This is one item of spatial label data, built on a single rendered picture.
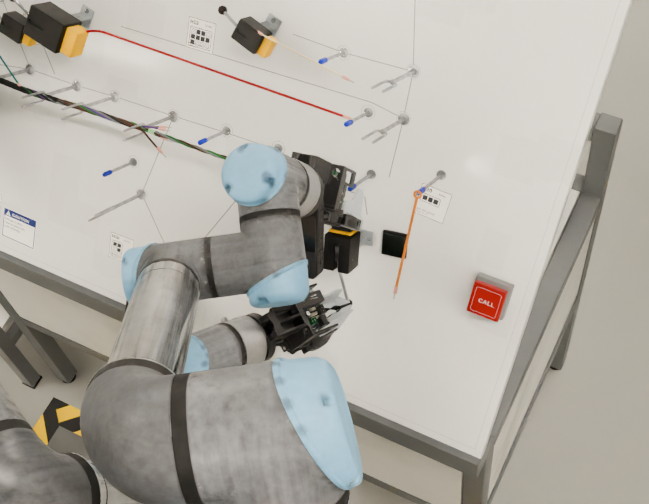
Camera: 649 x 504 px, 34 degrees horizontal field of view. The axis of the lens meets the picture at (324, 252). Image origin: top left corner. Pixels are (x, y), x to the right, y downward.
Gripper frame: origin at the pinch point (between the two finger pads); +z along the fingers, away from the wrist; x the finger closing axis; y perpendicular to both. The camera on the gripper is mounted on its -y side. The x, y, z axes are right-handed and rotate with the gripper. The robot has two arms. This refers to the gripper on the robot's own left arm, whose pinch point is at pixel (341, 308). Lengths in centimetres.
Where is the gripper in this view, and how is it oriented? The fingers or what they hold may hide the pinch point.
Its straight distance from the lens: 165.7
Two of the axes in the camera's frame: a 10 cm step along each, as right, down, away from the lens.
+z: 7.0, -2.3, 6.8
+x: -4.6, -8.7, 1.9
